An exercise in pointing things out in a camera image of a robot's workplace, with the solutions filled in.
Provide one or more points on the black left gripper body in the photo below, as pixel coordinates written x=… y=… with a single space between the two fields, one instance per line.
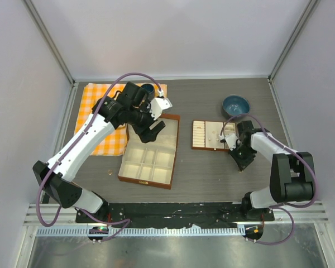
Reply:
x=142 y=122

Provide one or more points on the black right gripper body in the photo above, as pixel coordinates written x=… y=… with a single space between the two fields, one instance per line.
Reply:
x=243 y=154

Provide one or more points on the brown jewelry box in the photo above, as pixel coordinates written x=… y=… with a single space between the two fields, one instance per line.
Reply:
x=151 y=164

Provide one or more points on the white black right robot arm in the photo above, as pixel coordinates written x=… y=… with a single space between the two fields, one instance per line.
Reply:
x=292 y=176

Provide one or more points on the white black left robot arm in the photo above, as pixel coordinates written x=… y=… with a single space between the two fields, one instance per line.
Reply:
x=56 y=175

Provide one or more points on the brown jewelry tray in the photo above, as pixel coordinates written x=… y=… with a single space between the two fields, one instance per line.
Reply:
x=202 y=130

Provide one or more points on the small dark blue cup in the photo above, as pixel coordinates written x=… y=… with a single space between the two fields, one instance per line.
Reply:
x=149 y=88

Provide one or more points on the orange white checkered cloth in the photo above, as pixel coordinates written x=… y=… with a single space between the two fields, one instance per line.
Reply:
x=130 y=107

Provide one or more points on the blue ceramic bowl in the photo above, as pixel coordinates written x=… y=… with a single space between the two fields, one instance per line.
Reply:
x=235 y=105

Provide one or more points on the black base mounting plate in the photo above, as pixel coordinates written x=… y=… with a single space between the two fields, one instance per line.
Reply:
x=180 y=215

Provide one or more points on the white slotted cable duct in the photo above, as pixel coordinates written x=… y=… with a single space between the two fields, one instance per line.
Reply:
x=100 y=231

